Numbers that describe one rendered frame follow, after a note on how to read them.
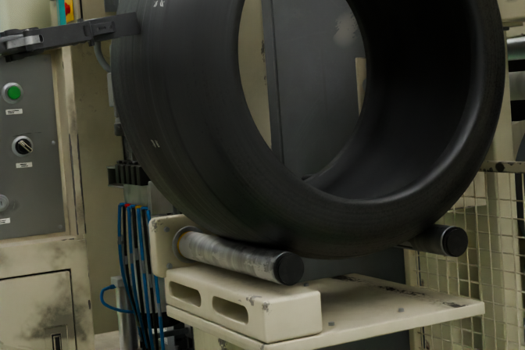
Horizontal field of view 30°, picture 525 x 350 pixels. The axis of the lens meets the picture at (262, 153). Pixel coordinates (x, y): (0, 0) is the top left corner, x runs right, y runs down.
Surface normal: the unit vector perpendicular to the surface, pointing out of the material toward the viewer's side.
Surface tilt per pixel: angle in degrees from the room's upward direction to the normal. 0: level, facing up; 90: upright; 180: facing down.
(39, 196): 90
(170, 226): 90
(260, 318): 90
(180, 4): 77
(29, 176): 90
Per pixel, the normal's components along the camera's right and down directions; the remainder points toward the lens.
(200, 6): -0.33, -0.15
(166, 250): 0.46, 0.01
